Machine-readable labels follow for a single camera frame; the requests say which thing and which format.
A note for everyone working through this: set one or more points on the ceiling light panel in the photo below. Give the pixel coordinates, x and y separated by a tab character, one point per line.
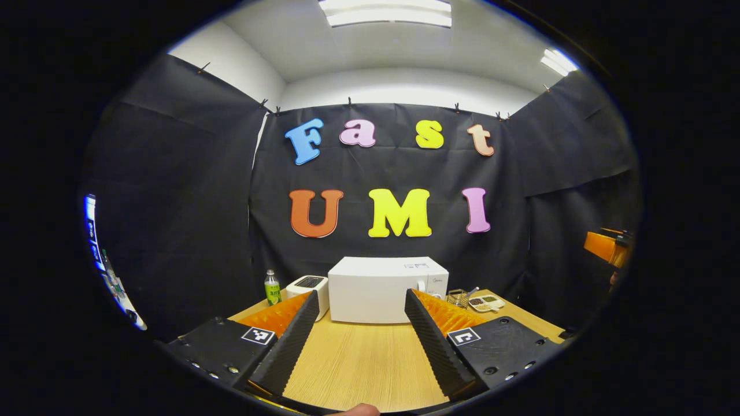
384	12
558	60

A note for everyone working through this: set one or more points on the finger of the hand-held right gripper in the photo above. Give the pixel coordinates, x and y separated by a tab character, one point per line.
601	245

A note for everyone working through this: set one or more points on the black backdrop cloth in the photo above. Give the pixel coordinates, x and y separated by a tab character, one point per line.
191	202

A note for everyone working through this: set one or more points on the white microwave oven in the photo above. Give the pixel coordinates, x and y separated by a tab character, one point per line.
376	289

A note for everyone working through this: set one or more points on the divided white dish of beans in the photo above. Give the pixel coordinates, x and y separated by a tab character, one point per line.
488	303

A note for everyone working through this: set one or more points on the white and blue signboard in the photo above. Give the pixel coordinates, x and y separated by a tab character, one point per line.
95	242

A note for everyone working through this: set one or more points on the white toaster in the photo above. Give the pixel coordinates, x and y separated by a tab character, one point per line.
306	286

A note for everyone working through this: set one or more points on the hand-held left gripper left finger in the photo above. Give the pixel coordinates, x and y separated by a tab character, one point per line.
289	346

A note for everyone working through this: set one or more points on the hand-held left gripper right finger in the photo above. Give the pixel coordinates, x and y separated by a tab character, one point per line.
436	346

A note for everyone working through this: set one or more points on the green label drink bottle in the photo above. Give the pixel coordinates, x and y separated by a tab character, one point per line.
272	292

